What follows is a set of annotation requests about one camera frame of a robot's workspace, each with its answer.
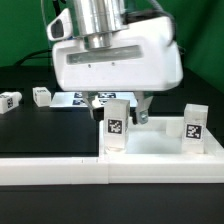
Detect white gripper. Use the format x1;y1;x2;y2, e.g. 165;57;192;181
52;17;183;124

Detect white square tabletop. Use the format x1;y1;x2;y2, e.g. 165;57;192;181
99;117;224;157

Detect white L-shaped obstacle fence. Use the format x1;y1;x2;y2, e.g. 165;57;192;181
0;133;224;187

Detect white sheet with fiducial tags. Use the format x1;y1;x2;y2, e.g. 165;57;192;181
51;92;137;108

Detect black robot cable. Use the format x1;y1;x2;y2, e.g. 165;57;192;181
13;0;64;67

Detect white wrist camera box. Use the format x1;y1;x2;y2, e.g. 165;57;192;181
47;8;73;41

